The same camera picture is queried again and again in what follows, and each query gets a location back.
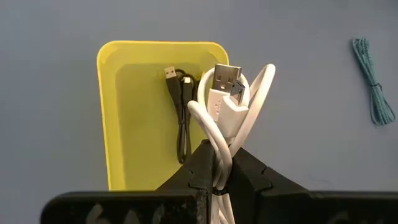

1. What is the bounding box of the black USB cable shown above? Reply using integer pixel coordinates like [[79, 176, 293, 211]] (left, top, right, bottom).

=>
[[164, 65, 200, 165]]

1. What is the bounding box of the blue-grey table mat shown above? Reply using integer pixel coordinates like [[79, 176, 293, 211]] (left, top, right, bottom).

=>
[[0, 0, 398, 224]]

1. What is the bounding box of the white USB cable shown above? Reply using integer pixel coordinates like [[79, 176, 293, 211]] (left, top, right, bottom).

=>
[[187, 63, 277, 224]]

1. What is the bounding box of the yellow plastic bin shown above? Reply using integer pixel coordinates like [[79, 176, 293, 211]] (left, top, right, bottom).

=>
[[96, 40, 230, 192]]

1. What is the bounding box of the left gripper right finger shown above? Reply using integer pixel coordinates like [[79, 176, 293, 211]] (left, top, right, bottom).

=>
[[228, 147, 398, 224]]

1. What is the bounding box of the teal braided USB cable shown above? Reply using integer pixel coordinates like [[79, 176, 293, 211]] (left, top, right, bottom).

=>
[[351, 37, 396, 126]]

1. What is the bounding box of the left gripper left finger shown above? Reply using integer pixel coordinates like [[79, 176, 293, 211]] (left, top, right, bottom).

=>
[[40, 139, 216, 224]]

